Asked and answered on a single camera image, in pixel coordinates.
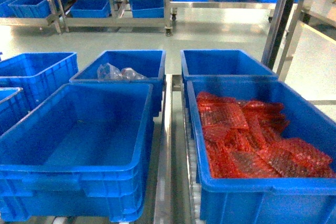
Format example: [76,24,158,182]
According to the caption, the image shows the blue bin rear right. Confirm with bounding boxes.
[181,49,278,108]

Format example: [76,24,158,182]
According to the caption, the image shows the blue bin with clear bags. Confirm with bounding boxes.
[69,50,166,116]

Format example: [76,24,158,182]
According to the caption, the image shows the blue bin front left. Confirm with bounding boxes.
[1,82,154,222]

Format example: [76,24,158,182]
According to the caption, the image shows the blue bin with red bags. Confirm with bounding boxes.
[186,80,335,223]

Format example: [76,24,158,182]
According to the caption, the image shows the blue bin far left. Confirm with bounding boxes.
[1,52,78,109]

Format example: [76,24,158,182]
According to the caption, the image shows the blue bin near left edge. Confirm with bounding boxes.
[0,87,30,135]

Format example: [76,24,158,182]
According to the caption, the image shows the clear plastic bags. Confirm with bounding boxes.
[97,63,148,81]

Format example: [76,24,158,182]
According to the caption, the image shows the red bubble wrap bags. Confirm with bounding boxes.
[196,91,335,179]

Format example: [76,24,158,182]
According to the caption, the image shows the steel cart with blue bins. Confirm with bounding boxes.
[1,0,176,36]

